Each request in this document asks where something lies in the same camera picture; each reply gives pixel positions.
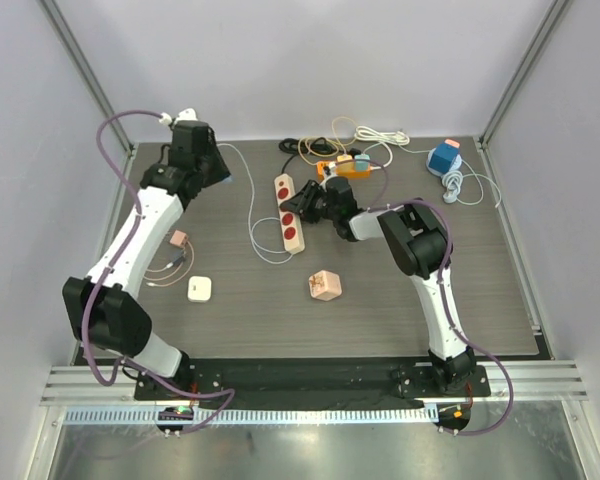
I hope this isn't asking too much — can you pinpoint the beige red power strip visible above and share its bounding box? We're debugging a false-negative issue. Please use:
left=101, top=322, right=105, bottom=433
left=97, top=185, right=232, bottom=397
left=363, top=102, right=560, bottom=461
left=274, top=174, right=305, bottom=255

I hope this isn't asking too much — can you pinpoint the orange power strip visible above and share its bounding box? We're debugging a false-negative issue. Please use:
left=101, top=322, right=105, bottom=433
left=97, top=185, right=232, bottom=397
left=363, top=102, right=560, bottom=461
left=316, top=161, right=371, bottom=182

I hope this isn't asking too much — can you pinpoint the light blue usb cable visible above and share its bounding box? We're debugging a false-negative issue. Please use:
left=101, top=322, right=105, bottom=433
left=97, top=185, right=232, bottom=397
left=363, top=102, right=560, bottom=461
left=217, top=142, right=294, bottom=266

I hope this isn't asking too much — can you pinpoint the yellow charger plug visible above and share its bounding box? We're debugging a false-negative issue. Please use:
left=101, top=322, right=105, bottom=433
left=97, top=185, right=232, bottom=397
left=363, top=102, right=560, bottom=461
left=336, top=154, right=354, bottom=169

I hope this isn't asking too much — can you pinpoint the teal charger plug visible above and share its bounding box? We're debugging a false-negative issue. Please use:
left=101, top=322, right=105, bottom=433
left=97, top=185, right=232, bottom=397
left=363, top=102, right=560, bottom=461
left=354, top=153, right=371, bottom=172

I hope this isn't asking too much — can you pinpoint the pink charger plug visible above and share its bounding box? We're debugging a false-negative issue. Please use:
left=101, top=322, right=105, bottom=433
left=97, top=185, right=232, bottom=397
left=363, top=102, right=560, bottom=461
left=169, top=230, right=189, bottom=249

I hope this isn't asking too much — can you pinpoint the pink cube socket adapter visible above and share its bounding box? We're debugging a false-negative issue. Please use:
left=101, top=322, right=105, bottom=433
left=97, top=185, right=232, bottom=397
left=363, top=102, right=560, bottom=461
left=308, top=270, right=343, bottom=301

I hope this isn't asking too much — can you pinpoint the orange usb cable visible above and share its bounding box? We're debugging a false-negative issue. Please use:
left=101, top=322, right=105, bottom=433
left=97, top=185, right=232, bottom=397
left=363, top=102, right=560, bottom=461
left=297, top=117, right=369, bottom=174

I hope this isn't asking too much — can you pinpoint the pink usb cable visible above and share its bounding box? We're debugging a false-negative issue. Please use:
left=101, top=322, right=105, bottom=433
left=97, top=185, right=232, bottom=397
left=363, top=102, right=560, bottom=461
left=142, top=239, right=196, bottom=289

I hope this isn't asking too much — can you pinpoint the white power cord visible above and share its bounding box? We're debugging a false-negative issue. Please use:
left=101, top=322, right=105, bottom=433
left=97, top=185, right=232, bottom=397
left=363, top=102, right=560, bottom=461
left=354, top=125, right=411, bottom=171

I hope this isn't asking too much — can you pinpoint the white charger plug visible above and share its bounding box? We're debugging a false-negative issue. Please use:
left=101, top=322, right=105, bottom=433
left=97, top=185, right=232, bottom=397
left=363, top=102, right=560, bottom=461
left=187, top=276, right=212, bottom=303

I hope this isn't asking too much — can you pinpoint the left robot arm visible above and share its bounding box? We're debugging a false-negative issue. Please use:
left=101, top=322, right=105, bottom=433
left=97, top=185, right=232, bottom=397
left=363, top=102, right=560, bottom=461
left=62, top=120, right=230, bottom=400

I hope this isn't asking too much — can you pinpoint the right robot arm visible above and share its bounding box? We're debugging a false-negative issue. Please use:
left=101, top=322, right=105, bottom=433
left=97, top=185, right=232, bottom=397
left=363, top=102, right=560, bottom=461
left=277, top=176, right=477, bottom=396

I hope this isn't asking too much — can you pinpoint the blue cube socket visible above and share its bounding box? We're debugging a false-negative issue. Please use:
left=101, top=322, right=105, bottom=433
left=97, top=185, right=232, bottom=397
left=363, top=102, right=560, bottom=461
left=426, top=144, right=462, bottom=177

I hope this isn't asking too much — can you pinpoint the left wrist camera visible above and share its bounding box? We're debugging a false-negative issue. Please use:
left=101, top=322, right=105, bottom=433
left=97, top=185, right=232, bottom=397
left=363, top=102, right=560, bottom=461
left=158, top=107, right=198, bottom=128

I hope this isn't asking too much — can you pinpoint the black power cord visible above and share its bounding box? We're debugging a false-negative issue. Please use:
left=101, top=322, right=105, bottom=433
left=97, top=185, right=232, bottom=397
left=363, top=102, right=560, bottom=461
left=278, top=137, right=366, bottom=179

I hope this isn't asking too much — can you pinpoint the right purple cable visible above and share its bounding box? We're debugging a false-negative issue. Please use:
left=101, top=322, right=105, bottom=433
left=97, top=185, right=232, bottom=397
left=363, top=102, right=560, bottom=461
left=329, top=162, right=515, bottom=437

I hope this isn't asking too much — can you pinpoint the purple cable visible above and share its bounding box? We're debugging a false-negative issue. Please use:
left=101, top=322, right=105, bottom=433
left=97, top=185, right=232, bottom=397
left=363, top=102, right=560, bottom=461
left=79, top=108, right=236, bottom=435
left=329, top=162, right=515, bottom=437

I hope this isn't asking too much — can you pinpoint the light blue bundled cord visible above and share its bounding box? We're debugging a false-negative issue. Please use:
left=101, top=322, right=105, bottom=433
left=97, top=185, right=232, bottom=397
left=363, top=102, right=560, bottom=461
left=440, top=169, right=465, bottom=205

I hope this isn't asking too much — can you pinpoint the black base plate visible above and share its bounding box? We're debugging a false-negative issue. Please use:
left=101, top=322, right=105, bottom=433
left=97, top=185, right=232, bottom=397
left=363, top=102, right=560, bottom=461
left=134, top=357, right=491, bottom=429

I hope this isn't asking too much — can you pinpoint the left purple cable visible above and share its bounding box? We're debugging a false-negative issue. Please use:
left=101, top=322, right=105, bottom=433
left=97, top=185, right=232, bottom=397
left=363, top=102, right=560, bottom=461
left=79, top=108, right=236, bottom=435

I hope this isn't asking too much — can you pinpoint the left aluminium frame post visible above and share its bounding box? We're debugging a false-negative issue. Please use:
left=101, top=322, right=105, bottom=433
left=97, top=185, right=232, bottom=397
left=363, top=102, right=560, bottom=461
left=37, top=0, right=137, bottom=157

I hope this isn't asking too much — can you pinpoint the aluminium frame post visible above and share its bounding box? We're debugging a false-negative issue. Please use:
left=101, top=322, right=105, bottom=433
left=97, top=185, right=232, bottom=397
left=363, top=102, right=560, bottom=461
left=37, top=0, right=137, bottom=157
left=476, top=0, right=572, bottom=149

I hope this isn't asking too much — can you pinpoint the white slotted cable duct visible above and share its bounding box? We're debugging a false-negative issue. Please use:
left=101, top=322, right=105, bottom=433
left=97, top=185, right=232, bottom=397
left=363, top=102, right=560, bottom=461
left=64, top=405, right=439, bottom=427

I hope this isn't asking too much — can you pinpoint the aluminium frame rail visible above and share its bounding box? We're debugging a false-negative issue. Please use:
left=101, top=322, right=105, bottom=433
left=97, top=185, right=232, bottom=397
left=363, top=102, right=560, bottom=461
left=39, top=360, right=588, bottom=406

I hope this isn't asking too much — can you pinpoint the right aluminium frame post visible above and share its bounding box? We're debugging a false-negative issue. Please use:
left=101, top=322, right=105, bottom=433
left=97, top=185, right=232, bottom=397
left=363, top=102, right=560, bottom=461
left=476, top=0, right=572, bottom=149

